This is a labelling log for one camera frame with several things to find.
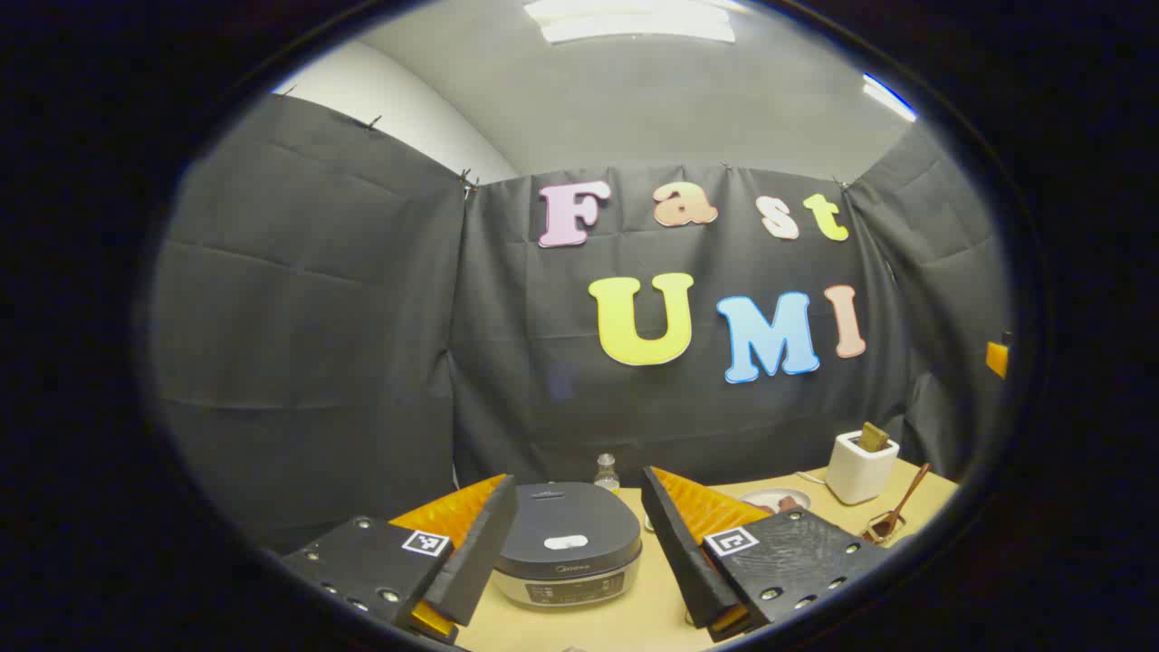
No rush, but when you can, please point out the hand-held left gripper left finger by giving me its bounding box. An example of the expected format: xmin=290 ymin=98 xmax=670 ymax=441
xmin=281 ymin=474 xmax=519 ymax=646

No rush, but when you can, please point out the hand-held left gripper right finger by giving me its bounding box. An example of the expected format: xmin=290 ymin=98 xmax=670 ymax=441
xmin=641 ymin=466 xmax=893 ymax=644

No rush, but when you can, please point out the grey silver rice cooker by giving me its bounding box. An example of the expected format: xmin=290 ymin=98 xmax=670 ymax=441
xmin=492 ymin=482 xmax=644 ymax=609

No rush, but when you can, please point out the brown wooden spoon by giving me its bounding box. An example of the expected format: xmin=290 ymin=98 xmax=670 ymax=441
xmin=883 ymin=463 xmax=932 ymax=535

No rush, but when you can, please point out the white round plate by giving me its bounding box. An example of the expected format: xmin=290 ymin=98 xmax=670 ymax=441
xmin=738 ymin=489 xmax=811 ymax=515

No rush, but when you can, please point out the white toaster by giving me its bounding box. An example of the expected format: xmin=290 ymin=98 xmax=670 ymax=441
xmin=825 ymin=431 xmax=901 ymax=505

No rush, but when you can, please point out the black backdrop cloth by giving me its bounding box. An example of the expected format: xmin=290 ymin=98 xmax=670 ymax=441
xmin=149 ymin=91 xmax=1013 ymax=553

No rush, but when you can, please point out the small ceiling light panel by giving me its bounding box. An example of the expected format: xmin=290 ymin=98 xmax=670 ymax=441
xmin=862 ymin=74 xmax=917 ymax=122

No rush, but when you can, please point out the large ceiling light panel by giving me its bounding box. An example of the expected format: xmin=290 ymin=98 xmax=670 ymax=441
xmin=523 ymin=0 xmax=736 ymax=44

